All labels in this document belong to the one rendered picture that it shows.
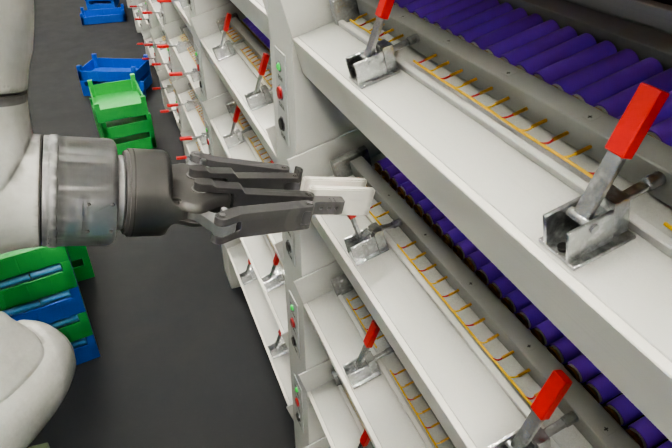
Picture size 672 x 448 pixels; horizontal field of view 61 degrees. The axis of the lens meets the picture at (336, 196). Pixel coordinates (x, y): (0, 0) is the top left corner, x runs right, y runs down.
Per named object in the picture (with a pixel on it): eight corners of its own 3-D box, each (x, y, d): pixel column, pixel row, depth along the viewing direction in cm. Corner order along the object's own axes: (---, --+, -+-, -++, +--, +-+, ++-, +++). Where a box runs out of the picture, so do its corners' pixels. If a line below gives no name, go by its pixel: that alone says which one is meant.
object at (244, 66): (286, 182, 84) (255, 102, 76) (206, 57, 132) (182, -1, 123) (405, 128, 88) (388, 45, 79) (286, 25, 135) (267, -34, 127)
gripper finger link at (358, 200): (308, 184, 54) (311, 188, 53) (373, 186, 57) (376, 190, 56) (302, 211, 55) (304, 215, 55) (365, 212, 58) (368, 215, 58)
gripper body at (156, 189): (113, 204, 53) (212, 205, 57) (120, 258, 46) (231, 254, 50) (118, 130, 49) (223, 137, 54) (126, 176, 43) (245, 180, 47)
